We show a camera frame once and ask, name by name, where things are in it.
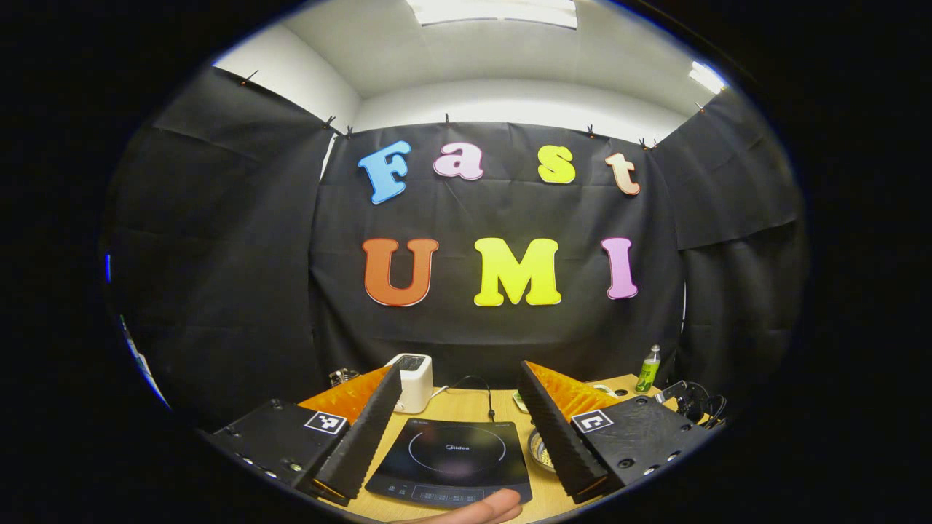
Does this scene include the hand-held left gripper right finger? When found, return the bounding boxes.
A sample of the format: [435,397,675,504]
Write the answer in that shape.
[517,360,718,504]

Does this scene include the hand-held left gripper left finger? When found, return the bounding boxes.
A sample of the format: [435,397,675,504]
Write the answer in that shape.
[204,362,403,507]

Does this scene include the stainless steel pot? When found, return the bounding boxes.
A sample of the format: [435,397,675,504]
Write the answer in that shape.
[528,429,558,474]

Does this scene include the black induction cooktop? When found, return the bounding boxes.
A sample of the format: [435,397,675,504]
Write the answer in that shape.
[365,418,533,508]

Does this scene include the white toaster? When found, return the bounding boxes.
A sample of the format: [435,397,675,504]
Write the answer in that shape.
[384,353,435,414]

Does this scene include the green tea bottle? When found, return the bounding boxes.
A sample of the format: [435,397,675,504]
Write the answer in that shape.
[636,345,662,394]

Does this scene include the black backdrop cloth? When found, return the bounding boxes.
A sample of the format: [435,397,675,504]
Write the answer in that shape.
[102,65,809,430]

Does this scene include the small ceiling light panel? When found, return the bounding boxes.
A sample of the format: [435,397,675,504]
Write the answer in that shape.
[688,61,727,94]

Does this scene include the large ceiling light panel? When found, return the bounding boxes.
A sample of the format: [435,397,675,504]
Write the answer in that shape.
[406,0,578,30]

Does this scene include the black power cable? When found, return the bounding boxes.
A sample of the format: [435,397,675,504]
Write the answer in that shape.
[446,375,497,423]

